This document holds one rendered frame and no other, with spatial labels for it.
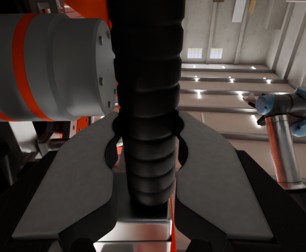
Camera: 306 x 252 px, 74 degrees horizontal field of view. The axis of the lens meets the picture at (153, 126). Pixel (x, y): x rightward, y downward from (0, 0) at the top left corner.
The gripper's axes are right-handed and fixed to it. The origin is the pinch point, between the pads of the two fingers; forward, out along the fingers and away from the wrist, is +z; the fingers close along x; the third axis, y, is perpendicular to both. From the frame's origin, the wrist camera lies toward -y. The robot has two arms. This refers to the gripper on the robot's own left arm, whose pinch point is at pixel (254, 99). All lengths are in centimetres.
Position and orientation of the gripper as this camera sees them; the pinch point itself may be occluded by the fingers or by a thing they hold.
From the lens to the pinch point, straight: 125.9
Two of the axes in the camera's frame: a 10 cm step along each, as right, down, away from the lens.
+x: -9.9, -0.4, -1.7
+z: -1.2, -5.2, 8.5
